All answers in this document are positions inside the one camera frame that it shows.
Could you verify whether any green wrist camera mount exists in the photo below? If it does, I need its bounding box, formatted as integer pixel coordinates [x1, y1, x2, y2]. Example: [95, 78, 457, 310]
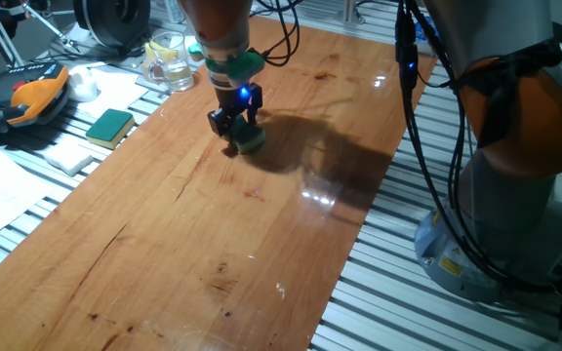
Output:
[187, 42, 267, 90]

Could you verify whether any blue wet wipe packet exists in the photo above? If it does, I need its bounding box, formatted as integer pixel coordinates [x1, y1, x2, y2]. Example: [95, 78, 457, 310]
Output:
[414, 16, 434, 56]

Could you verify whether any black round spool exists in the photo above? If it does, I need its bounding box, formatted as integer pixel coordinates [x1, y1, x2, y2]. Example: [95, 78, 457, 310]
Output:
[71, 0, 152, 51]

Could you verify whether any thin metal rod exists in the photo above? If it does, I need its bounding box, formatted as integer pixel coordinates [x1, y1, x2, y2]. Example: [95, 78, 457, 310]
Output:
[20, 0, 80, 54]

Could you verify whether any curved green and yellow sponge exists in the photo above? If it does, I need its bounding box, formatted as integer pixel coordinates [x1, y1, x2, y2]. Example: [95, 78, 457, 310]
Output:
[221, 113, 267, 156]

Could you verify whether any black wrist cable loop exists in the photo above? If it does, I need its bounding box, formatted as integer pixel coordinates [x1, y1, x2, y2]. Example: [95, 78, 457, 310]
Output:
[250, 0, 302, 68]

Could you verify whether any orange and black teach pendant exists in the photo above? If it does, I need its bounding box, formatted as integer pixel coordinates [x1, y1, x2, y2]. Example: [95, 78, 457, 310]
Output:
[0, 61, 71, 135]

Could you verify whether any clear glass mug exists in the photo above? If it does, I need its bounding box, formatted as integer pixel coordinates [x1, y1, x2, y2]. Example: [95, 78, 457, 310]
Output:
[140, 29, 196, 94]

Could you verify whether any rectangular green and yellow sponge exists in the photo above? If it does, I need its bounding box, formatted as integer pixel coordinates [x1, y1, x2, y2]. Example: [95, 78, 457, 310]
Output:
[84, 107, 137, 151]

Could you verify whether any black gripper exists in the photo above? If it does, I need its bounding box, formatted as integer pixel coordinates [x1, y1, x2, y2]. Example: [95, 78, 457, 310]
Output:
[206, 82, 264, 146]

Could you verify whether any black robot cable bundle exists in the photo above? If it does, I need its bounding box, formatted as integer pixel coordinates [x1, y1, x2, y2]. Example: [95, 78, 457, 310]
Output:
[394, 0, 562, 294]

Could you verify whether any white foam block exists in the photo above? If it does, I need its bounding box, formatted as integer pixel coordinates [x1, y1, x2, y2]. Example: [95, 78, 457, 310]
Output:
[41, 141, 95, 177]

